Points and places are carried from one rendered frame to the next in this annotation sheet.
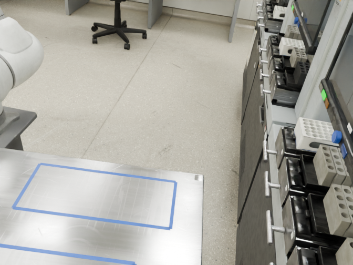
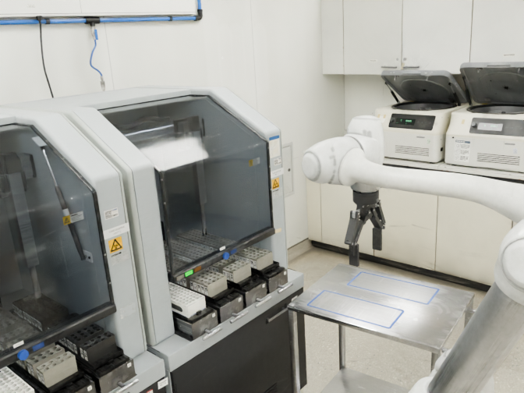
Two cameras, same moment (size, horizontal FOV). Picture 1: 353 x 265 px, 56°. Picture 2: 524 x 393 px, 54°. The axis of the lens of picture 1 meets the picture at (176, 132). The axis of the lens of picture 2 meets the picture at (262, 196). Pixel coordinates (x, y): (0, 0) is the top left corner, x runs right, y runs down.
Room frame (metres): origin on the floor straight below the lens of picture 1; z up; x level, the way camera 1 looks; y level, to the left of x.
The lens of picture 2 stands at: (2.13, 0.93, 1.84)
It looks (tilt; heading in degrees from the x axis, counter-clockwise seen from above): 17 degrees down; 216
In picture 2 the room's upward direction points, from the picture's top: 4 degrees counter-clockwise
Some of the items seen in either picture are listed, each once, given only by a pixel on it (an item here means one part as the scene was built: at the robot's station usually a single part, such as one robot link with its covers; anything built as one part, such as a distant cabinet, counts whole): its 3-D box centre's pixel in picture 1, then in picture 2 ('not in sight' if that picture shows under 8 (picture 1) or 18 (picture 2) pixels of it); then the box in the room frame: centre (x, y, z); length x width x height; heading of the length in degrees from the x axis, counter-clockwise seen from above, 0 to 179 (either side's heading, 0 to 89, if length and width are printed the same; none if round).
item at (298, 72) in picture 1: (299, 74); (100, 348); (1.23, -0.46, 0.85); 0.12 x 0.02 x 0.06; 174
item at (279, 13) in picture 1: (298, 16); not in sight; (2.07, -0.64, 0.83); 0.30 x 0.10 x 0.06; 84
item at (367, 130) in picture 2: not in sight; (362, 143); (0.82, 0.33, 1.54); 0.13 x 0.11 x 0.16; 168
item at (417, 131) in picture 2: not in sight; (421, 111); (-1.78, -0.37, 1.22); 0.62 x 0.56 x 0.64; 172
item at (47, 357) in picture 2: (311, 61); (48, 362); (1.37, -0.54, 0.85); 0.12 x 0.02 x 0.06; 174
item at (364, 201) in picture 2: not in sight; (366, 204); (0.80, 0.34, 1.36); 0.08 x 0.07 x 0.09; 174
